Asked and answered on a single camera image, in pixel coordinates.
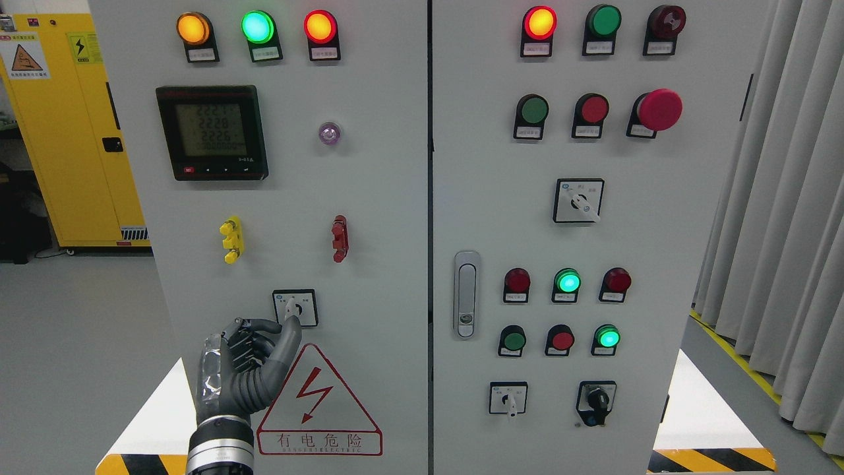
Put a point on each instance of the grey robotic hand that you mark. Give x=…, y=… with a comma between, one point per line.
x=242, y=368

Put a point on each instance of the white rotary switch door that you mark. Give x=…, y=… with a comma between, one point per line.
x=301, y=303

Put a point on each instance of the silver black robot forearm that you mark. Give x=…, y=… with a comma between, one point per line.
x=221, y=445

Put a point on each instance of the green lit indicator light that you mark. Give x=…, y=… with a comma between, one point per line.
x=259, y=29

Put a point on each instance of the amber indicator light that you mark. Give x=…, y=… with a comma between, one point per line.
x=197, y=35

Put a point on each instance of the red electric danger sticker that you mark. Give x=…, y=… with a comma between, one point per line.
x=317, y=414

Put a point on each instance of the yellow terminal connector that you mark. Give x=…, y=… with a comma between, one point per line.
x=233, y=242

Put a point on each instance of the red terminal connector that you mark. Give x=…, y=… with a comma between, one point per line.
x=340, y=244

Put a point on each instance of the black digital power meter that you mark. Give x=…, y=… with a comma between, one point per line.
x=213, y=132

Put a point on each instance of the small clear lamp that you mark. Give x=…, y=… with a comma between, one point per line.
x=330, y=133

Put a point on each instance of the green push button lower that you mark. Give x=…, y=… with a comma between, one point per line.
x=512, y=342

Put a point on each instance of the dark red indicator left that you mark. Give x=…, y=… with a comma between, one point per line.
x=516, y=286

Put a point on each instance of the dark red indicator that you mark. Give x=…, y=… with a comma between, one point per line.
x=615, y=285
x=516, y=286

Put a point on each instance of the grey electrical control cabinet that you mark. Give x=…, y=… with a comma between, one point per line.
x=425, y=94

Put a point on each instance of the red push button lower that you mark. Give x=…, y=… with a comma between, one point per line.
x=560, y=339

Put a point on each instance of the red push button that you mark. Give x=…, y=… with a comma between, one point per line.
x=589, y=114
x=560, y=339

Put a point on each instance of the green lit indicator middle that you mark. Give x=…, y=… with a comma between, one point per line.
x=566, y=286

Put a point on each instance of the red lit indicator left door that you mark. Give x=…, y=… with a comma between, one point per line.
x=323, y=36

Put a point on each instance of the red lit indicator door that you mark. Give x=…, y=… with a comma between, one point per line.
x=323, y=36
x=537, y=33

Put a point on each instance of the yellow safety storage cabinet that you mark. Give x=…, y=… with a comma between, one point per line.
x=53, y=67

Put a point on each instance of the green lit push button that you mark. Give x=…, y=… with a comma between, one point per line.
x=605, y=341

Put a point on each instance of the dark red indicator right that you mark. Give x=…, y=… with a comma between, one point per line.
x=615, y=285

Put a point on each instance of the green push button upper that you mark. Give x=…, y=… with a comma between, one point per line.
x=530, y=115

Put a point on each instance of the red push button upper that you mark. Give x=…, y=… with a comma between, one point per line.
x=589, y=114

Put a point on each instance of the red lit indicator right door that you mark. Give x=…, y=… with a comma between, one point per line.
x=537, y=33

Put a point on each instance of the red emergency stop button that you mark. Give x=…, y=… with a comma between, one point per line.
x=655, y=111

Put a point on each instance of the green unlit indicator top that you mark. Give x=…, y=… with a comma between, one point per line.
x=601, y=25

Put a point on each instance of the grey curtain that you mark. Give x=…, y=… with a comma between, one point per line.
x=772, y=278

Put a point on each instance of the dark red buzzer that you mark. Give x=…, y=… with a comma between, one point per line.
x=663, y=27

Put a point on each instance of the silver door lock handle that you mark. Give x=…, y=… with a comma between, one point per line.
x=466, y=267

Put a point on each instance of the white rotary switch lower right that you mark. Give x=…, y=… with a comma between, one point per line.
x=508, y=398

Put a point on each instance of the white rotary switch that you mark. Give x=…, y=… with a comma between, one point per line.
x=508, y=398
x=578, y=201

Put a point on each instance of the black selector key switch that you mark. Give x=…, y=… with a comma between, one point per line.
x=595, y=401

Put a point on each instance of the white rotary switch upper right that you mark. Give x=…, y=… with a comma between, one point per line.
x=578, y=201

